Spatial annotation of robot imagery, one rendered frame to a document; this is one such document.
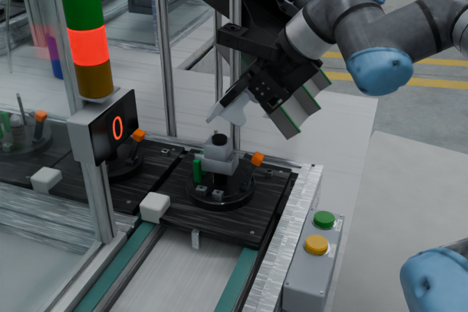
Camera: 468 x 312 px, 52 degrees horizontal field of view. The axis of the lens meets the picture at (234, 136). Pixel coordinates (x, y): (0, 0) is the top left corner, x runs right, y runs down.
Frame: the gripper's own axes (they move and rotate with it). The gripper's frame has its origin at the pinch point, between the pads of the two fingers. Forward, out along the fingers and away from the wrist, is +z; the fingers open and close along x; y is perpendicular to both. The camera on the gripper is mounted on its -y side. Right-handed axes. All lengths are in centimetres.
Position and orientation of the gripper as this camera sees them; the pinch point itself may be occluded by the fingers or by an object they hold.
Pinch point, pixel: (216, 104)
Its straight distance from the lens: 88.1
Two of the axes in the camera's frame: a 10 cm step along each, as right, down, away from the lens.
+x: 3.5, -4.9, 8.0
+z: -6.1, 5.2, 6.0
